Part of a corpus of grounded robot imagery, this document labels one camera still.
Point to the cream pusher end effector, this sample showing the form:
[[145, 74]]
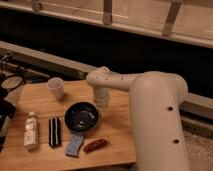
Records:
[[103, 109]]

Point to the dark ceramic bowl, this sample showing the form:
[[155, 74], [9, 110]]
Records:
[[81, 117]]

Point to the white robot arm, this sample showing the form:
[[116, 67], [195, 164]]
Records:
[[154, 100]]

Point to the brown sausage toy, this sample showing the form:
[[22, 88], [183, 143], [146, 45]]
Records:
[[97, 144]]

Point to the wooden table board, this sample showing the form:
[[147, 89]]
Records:
[[115, 127]]

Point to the blue sponge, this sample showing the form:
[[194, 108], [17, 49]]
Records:
[[74, 145]]

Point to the clear plastic bottle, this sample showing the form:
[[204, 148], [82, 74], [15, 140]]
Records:
[[31, 131]]

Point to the round black framed mirror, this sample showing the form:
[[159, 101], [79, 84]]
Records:
[[12, 82]]

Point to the black object at left edge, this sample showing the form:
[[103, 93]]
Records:
[[7, 111]]

